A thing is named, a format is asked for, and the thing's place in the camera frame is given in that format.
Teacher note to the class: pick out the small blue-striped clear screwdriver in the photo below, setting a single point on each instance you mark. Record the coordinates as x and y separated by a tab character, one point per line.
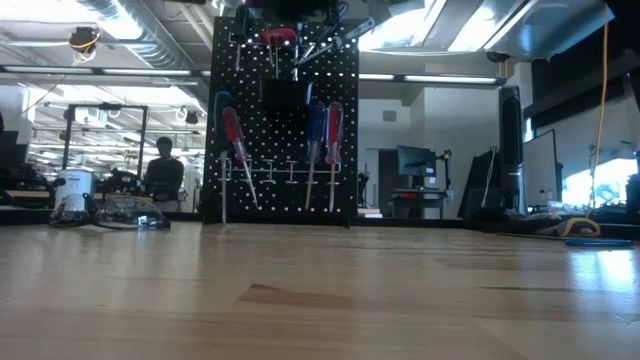
315	125

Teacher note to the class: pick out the red-striped clear screwdriver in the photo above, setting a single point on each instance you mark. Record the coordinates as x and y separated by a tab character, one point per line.
334	125
232	127

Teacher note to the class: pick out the large blue-striped clear screwdriver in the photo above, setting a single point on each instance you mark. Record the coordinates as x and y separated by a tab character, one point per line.
222	120

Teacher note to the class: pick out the clear safety glasses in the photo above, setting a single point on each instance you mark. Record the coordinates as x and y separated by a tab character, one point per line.
130	212

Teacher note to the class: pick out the black monitor on arm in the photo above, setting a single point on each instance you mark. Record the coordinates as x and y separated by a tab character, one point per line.
416	160

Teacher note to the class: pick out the black perforated pegboard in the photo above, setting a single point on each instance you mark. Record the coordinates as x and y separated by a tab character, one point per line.
280	130

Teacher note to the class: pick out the black pegboard bin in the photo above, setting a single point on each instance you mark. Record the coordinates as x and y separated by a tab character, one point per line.
282	95

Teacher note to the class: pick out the small black desk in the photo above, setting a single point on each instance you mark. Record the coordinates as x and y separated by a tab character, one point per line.
417	192

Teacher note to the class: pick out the black monitor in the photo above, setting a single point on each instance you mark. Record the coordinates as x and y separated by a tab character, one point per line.
475	190

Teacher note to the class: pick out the person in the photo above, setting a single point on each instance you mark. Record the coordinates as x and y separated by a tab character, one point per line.
165	175

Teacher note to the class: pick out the black tower unit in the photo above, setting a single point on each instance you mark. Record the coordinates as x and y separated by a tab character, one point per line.
512	150

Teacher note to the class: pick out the computer monitor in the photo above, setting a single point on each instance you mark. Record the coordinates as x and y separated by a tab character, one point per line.
542	170

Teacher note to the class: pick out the black work glove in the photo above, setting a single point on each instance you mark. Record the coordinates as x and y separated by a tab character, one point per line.
550	222

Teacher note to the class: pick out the white bucket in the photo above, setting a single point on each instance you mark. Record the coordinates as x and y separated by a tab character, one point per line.
75	182

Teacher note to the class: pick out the black yellow ceiling fixture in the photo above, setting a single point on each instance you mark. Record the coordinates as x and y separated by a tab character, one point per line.
82	40

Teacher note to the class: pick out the black metal stand frame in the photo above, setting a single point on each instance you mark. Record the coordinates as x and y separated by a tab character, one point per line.
144	140

